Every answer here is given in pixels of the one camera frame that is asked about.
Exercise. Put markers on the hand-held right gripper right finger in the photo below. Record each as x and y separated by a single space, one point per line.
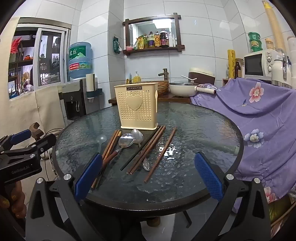
208 176

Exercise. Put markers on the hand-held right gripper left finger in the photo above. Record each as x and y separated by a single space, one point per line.
89 176

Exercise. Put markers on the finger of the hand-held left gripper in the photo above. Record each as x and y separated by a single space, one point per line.
20 136
45 143

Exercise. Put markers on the brown wooden chopstick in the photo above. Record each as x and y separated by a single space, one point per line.
162 150
114 143
156 139
110 141
151 141

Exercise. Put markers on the cream plastic utensil holder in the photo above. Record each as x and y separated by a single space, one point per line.
136 111

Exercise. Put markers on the person's left hand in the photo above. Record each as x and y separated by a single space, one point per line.
16 199

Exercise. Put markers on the brown wooden piece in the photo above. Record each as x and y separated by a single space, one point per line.
37 131

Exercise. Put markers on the round glass table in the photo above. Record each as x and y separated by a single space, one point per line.
185 162

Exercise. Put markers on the clear plastic spoon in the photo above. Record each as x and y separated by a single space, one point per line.
101 139

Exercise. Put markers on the black chopstick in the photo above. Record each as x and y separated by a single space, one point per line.
136 153

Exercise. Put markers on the white water dispenser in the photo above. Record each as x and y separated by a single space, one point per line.
71 97

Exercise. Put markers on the steel soup spoon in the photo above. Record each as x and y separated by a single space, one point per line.
137 135

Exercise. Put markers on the purple floral cloth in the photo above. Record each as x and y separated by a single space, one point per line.
254 120

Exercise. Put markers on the teal cup holder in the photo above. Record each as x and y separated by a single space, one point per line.
98 92

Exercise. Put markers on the white paper cup tube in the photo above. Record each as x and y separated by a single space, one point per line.
91 81

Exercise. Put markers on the window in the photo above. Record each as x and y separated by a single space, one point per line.
48 58

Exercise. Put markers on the white pan with glass lid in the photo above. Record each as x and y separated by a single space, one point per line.
182 91

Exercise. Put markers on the blue water jug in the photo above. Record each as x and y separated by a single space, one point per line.
79 60

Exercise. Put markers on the small wooden box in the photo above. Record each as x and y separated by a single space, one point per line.
226 82

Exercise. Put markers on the woven basin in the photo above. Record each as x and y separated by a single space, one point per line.
163 87

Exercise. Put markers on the brown and white rice cooker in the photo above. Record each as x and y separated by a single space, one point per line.
201 75

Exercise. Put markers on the yellow soap dispenser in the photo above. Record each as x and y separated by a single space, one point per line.
136 77

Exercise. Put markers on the brown glass bottle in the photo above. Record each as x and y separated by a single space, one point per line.
238 68

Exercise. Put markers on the bronze faucet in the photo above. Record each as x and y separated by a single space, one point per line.
164 73

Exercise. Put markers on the yellow wrap roll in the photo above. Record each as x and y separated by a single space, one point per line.
231 63

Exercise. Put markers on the green packet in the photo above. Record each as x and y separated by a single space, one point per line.
116 45

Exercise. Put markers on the white microwave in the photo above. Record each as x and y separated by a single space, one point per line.
254 62

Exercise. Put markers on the white electric kettle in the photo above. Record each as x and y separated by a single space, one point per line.
278 69

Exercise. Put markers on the green noodle cup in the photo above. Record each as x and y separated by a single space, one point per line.
255 42
254 36
255 49

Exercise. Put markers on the yellow seasoning packet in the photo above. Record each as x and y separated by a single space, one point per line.
140 42

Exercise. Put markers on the white squeeze bottle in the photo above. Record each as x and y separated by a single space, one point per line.
171 39
174 41

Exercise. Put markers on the yellow oil bottle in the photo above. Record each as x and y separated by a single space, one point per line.
145 41

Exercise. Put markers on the dark soy sauce bottle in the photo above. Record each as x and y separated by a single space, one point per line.
164 38

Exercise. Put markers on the jar with yellow lid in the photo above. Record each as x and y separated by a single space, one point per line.
269 44

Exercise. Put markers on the brown sauce bottle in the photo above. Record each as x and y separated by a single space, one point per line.
157 39

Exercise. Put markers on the purple label bottle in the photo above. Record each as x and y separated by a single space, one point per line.
151 39

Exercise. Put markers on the wood-framed mirror shelf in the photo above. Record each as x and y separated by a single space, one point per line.
178 30

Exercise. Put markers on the tall stack of paper cups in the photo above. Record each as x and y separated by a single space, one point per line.
275 30

